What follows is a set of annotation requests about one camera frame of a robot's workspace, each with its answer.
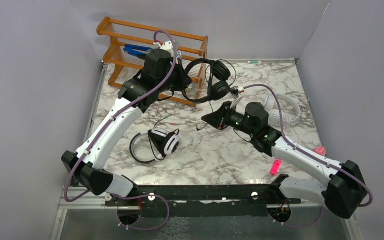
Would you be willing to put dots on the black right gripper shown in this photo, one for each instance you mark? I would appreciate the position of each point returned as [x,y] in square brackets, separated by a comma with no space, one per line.
[219,118]

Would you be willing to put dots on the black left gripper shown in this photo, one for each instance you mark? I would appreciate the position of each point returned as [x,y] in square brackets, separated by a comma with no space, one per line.
[184,79]

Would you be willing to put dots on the white black gaming headset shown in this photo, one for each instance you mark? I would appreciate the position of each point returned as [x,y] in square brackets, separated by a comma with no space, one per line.
[162,142]

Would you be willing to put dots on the small black on-ear headphones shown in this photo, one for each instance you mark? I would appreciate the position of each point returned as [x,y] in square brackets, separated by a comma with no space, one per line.
[217,87]

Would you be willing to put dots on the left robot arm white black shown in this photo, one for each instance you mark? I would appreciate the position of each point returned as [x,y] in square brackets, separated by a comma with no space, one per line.
[86,164]

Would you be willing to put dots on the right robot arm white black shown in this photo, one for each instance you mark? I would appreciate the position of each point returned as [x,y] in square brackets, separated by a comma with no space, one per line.
[339,186]

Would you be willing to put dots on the white over-ear headphones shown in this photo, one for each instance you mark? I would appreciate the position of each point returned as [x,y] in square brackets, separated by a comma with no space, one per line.
[290,115]

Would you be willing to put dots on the blue black hand tool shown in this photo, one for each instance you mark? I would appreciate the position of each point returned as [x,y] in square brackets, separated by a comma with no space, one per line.
[136,50]

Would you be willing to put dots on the wooden orange shelf rack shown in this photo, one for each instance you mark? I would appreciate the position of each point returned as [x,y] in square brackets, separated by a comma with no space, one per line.
[116,55]

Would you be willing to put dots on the pink round object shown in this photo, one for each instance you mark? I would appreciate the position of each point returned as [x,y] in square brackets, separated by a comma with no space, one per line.
[320,150]

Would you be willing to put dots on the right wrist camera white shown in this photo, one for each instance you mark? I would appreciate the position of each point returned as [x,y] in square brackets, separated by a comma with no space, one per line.
[237,93]

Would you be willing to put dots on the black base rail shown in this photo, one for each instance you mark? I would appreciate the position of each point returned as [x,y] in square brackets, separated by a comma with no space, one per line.
[194,201]

